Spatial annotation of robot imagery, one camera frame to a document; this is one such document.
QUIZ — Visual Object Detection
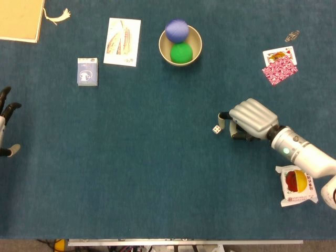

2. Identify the blue card box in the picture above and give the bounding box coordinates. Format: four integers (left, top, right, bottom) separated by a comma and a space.
77, 57, 99, 87

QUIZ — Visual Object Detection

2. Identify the red patterned playing card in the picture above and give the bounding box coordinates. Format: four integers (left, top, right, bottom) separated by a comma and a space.
261, 57, 299, 87

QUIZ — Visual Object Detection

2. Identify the beige round bowl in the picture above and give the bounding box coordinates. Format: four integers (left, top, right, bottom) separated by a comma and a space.
158, 24, 203, 67

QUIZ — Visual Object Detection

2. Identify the white snack packet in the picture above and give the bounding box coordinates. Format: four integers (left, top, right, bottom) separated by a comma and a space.
275, 165, 319, 208

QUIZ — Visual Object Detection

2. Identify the purple ball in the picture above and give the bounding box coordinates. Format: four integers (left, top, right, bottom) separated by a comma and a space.
165, 18, 190, 44

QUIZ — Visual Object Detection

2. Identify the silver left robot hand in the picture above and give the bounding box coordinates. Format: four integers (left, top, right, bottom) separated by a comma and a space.
0, 86, 23, 158

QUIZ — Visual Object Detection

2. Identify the yellow book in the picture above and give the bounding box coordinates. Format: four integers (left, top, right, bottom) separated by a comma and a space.
0, 0, 46, 44

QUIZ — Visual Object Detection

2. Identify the face-up playing card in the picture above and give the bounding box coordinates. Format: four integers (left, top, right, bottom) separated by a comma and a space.
262, 46, 298, 67

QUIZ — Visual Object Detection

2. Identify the cream tassel bookmark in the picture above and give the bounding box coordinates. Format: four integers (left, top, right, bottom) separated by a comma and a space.
43, 8, 71, 26

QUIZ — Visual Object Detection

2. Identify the aluminium table frame rail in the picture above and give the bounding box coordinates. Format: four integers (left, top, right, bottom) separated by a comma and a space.
67, 239, 304, 247

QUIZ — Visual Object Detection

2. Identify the white illustrated postcard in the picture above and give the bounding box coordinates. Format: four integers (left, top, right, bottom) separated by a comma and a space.
103, 17, 142, 67

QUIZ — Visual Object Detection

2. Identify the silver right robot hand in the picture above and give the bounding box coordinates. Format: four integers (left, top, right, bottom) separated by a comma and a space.
218, 98, 279, 142

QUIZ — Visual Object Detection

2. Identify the green ball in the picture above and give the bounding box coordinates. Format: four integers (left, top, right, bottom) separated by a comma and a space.
170, 42, 194, 64

